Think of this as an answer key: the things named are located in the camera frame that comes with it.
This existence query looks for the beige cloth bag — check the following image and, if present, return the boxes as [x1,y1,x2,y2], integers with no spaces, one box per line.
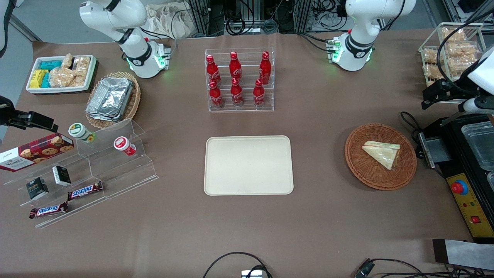
[145,3,193,39]

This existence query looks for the bagged fried snack pack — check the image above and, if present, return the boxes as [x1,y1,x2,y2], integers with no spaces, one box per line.
[423,64,446,87]
[442,27,467,44]
[423,47,439,65]
[444,42,482,76]

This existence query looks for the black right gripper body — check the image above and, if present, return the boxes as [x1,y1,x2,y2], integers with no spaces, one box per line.
[0,96,32,128]

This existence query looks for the black looped cable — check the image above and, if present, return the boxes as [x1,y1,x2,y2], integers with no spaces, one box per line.
[203,252,273,278]

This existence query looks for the red lid cup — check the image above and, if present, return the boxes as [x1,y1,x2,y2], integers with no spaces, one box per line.
[113,136,137,156]

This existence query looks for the black sealing machine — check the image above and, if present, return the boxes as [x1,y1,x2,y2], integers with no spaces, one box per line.
[415,110,494,244]

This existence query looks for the green lid cup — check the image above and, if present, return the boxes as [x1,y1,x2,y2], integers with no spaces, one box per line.
[68,122,96,143]

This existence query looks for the triangle sandwich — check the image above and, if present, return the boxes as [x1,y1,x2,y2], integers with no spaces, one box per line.
[362,141,401,171]

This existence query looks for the round brown wicker basket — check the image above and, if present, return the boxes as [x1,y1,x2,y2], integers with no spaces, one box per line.
[344,123,418,191]

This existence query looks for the red cola bottle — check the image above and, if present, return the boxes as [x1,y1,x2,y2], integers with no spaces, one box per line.
[259,51,272,85]
[230,78,244,107]
[229,51,242,82]
[206,54,222,86]
[209,80,224,108]
[253,79,266,107]

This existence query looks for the clear plastic container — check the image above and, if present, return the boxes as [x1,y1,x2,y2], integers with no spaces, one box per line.
[461,121,494,171]

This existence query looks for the clear acrylic stepped shelf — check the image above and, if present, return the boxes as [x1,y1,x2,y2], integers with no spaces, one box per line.
[4,119,159,229]

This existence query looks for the black hanging cable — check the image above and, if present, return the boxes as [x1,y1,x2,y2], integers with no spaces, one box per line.
[0,0,18,59]

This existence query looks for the beige plastic tray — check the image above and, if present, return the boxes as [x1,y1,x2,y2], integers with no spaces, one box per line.
[203,135,294,196]

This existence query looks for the red tartan cookie box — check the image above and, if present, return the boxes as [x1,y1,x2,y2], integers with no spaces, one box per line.
[0,133,74,173]

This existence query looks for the black cable with plug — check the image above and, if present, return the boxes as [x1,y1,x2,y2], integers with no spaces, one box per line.
[354,258,494,278]

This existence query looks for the brown Snickers bar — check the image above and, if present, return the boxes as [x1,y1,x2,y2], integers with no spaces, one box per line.
[67,181,104,201]
[29,202,69,220]

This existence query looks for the white rectangular snack bin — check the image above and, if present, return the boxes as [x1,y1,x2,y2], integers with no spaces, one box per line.
[26,55,97,95]

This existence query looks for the oval light wicker basket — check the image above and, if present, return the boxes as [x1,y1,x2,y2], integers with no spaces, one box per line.
[85,71,141,130]

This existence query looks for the clear acrylic bottle rack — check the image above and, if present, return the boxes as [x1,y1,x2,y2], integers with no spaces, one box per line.
[205,48,275,113]

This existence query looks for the grey flat panel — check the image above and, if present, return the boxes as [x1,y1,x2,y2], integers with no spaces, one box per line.
[432,239,494,271]

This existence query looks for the aluminium frame post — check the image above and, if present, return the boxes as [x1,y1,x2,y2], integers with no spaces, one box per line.
[187,0,211,36]
[298,0,314,32]

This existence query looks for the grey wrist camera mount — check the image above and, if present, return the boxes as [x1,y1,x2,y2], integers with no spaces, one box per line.
[463,96,494,114]

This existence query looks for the black machine cable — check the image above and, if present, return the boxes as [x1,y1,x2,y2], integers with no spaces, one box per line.
[399,111,425,149]

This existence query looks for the yellow snack pack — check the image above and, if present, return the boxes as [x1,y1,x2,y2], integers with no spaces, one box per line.
[29,69,49,89]

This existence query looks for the small black box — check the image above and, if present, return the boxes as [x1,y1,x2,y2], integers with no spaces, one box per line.
[26,177,49,200]
[52,165,72,187]

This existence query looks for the clear wire snack basket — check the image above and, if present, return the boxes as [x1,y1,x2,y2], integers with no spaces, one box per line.
[419,22,494,104]

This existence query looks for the stacked foil containers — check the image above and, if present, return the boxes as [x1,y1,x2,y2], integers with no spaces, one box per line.
[86,77,134,122]

